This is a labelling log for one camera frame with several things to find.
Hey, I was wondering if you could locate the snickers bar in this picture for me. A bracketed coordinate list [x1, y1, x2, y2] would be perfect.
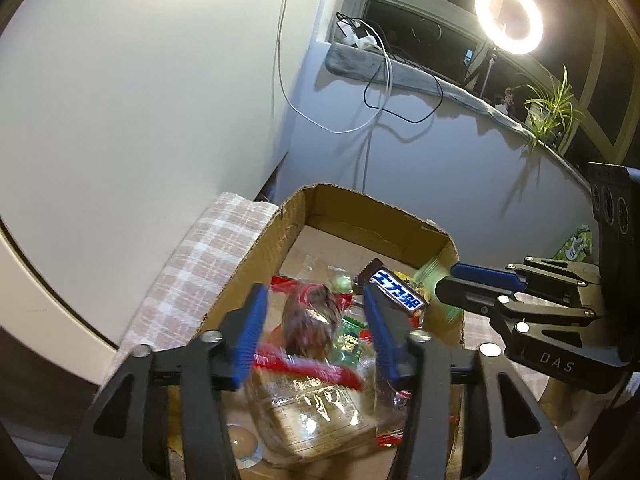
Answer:
[356, 258, 430, 318]

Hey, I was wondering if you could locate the red date snack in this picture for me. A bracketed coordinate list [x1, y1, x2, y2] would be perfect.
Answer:
[253, 275, 364, 391]

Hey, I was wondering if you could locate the clear bag of bread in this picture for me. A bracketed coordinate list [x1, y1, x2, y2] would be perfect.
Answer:
[244, 344, 374, 466]

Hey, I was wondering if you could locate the green tissue box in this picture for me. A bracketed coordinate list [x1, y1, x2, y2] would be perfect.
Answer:
[553, 224, 592, 262]

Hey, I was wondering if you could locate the brown cardboard box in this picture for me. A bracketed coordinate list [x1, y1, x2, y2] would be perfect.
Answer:
[164, 182, 468, 470]

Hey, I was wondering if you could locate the green potted plant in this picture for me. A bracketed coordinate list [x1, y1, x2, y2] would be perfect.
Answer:
[524, 66, 582, 151]

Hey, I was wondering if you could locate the grey windowsill mat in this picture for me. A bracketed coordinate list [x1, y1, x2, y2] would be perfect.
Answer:
[324, 44, 590, 191]

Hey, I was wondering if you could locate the white power strip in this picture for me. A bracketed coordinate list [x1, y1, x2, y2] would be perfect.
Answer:
[336, 18, 380, 50]

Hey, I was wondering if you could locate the white cable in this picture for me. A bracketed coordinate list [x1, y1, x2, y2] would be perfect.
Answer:
[270, 0, 394, 196]

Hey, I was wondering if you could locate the ring light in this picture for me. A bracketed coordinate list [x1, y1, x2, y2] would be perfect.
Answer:
[474, 0, 544, 55]

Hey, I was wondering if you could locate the black cable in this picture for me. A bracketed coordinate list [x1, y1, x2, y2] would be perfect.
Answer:
[334, 11, 445, 125]

